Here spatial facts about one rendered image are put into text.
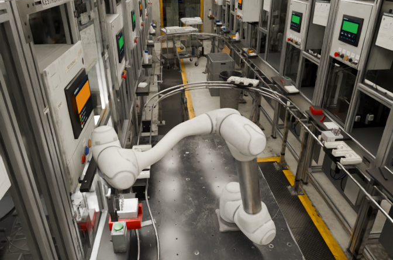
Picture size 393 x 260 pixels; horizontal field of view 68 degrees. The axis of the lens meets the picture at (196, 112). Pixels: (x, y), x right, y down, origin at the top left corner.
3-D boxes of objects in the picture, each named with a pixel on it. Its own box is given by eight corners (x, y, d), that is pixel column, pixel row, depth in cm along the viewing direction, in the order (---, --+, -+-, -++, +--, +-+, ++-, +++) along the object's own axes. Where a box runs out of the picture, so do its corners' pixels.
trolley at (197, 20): (205, 55, 818) (206, 18, 776) (185, 56, 806) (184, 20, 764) (198, 48, 892) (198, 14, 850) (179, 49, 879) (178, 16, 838)
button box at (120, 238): (127, 251, 137) (124, 233, 131) (109, 253, 136) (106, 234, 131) (128, 238, 144) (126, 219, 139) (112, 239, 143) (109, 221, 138)
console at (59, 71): (82, 193, 106) (55, 69, 86) (-3, 198, 103) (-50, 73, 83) (103, 135, 143) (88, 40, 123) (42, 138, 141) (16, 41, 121)
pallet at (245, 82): (227, 86, 369) (227, 79, 365) (230, 83, 380) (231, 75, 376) (255, 90, 354) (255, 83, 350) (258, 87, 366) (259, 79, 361)
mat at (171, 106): (202, 148, 385) (202, 147, 384) (157, 151, 379) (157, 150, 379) (179, 47, 909) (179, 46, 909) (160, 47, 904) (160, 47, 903)
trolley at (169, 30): (167, 70, 692) (165, 28, 650) (159, 64, 738) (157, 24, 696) (200, 66, 724) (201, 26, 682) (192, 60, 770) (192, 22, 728)
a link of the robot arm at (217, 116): (201, 106, 140) (217, 117, 130) (231, 100, 149) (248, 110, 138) (200, 131, 146) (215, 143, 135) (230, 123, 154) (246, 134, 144)
